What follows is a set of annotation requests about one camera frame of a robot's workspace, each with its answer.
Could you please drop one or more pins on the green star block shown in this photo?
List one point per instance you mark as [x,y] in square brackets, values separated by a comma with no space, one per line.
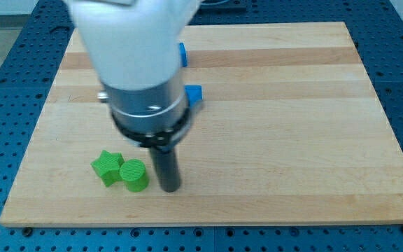
[107,167]

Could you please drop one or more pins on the blue block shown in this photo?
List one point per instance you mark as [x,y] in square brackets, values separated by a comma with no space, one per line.
[194,94]
[183,54]

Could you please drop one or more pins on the blue block lower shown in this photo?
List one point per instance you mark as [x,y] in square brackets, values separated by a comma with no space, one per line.
[194,94]

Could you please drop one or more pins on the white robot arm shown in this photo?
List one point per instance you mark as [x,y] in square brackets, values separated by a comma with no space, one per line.
[134,48]

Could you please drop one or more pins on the wooden board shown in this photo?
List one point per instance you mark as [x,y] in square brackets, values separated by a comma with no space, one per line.
[291,132]

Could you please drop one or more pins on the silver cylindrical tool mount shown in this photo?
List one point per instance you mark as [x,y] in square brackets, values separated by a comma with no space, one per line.
[153,117]

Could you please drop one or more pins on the green cylinder block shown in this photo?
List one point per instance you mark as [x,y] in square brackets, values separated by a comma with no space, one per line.
[134,175]

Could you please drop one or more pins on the blue block upper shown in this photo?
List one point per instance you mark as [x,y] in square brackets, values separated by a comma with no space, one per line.
[183,54]

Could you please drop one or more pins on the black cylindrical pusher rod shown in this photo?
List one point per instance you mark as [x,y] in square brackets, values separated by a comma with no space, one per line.
[166,168]

